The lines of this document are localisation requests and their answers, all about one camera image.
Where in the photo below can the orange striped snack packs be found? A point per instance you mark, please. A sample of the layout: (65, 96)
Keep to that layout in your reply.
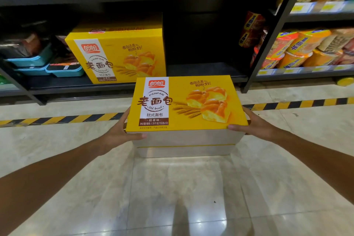
(301, 48)

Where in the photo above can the person's left hand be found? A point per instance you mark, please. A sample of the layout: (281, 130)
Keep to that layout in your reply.
(119, 136)

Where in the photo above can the small yellow floor object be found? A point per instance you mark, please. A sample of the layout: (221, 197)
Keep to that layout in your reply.
(345, 81)

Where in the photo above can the person's left forearm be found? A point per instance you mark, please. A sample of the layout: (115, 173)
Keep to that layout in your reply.
(50, 183)

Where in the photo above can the person's right hand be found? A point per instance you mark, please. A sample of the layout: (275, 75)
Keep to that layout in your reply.
(260, 129)

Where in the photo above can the yellow bread box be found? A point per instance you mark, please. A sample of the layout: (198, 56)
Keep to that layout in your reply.
(116, 50)
(188, 106)

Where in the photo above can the person's right forearm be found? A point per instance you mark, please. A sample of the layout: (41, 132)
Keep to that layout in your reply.
(321, 161)

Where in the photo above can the red orange snack packets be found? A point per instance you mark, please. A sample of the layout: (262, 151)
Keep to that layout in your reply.
(251, 28)

